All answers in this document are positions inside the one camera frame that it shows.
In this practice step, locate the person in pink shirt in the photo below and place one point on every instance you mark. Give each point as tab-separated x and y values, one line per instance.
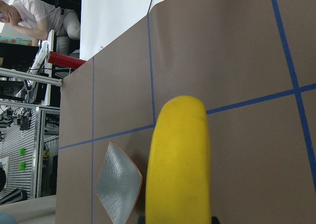
36	19

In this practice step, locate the yellow banana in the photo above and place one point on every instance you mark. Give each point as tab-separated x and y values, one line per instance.
178	174

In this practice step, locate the grey square plate orange rim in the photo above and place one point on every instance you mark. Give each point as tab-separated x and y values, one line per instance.
118	185

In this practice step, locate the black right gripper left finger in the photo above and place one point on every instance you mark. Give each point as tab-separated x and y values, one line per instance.
141	220

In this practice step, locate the aluminium frame post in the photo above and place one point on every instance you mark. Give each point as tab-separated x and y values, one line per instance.
32	77

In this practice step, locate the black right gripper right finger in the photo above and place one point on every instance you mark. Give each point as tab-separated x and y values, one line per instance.
214	220

